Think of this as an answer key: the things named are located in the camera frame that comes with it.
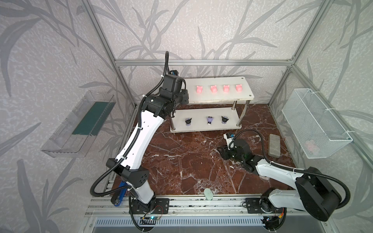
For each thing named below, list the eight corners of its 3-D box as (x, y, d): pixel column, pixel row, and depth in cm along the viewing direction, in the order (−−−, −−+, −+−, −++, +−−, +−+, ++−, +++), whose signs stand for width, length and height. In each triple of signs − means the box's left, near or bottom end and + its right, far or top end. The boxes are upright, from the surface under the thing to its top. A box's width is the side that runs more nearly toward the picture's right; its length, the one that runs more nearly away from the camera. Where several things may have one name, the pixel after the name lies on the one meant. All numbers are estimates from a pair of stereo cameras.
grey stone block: (267, 155, 94) (270, 153, 91) (268, 135, 104) (270, 133, 101) (278, 158, 93) (281, 156, 90) (278, 138, 103) (280, 135, 100)
